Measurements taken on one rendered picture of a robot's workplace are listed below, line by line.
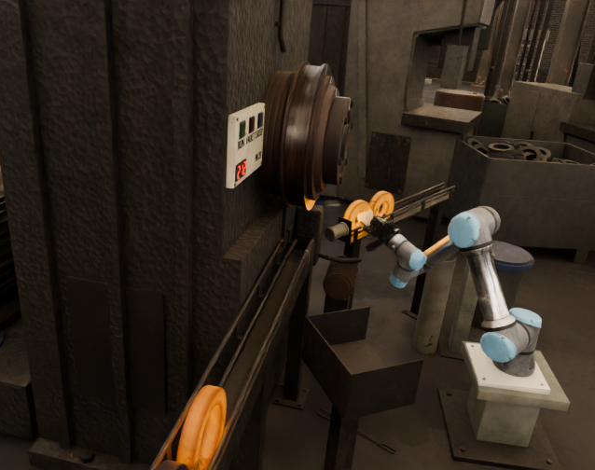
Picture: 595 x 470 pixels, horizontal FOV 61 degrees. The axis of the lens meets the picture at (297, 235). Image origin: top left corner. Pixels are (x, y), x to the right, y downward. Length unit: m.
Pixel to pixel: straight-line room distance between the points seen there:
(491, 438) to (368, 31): 3.20
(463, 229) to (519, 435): 0.86
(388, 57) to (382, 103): 0.36
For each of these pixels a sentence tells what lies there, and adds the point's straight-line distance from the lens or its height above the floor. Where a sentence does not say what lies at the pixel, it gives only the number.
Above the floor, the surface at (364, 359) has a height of 0.60.
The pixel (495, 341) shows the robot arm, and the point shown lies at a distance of 1.90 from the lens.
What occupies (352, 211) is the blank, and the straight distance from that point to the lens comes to 2.13.
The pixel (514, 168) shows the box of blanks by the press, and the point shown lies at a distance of 3.76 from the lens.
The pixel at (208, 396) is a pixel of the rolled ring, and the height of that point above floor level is 0.78.
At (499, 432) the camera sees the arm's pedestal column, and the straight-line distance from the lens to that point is 2.22.
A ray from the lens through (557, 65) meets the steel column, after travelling 10.44.
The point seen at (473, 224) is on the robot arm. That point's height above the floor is 0.88.
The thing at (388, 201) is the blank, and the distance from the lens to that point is 2.32.
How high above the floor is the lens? 1.45
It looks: 22 degrees down
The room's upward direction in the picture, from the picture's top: 5 degrees clockwise
